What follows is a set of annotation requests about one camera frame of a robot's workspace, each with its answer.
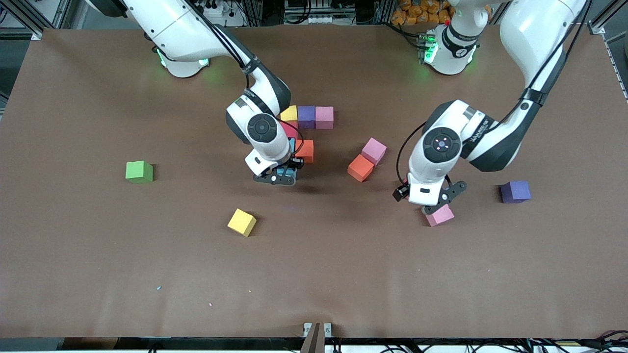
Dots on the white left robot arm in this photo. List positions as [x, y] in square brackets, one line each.
[530, 29]

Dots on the yellow foam cube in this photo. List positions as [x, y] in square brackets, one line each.
[242, 222]
[290, 113]

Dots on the white power strip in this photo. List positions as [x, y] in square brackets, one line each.
[321, 19]

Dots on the grey metal clamp bracket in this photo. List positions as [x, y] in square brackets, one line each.
[317, 336]

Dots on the net bag of oranges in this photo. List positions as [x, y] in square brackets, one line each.
[422, 12]

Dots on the aluminium frame post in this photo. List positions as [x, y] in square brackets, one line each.
[61, 12]
[601, 22]

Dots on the cyan foam cube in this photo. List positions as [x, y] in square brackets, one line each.
[287, 170]
[292, 145]

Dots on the pink foam cube with notch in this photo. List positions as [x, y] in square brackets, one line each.
[441, 217]

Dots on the orange foam cube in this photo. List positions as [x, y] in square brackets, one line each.
[360, 167]
[305, 149]

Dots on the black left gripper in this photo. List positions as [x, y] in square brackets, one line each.
[401, 193]

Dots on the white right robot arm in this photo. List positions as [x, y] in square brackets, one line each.
[272, 153]

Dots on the paper table cover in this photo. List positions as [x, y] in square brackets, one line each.
[314, 269]

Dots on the red foam cube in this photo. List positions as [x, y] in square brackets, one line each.
[290, 130]

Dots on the purple foam cube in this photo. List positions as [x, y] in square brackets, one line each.
[306, 116]
[515, 191]

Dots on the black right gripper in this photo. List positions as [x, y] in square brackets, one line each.
[297, 163]

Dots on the green foam cube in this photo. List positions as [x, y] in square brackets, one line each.
[139, 171]

